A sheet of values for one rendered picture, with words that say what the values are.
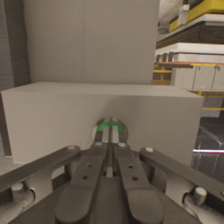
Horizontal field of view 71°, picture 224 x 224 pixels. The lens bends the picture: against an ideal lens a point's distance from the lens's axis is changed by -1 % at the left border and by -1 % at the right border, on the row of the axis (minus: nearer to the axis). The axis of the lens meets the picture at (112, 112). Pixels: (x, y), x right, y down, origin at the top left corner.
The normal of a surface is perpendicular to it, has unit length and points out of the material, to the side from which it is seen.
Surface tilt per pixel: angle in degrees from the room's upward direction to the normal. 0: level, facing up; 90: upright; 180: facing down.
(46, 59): 90
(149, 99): 90
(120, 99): 90
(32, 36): 90
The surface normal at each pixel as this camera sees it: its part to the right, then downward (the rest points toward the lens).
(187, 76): 0.00, 0.29
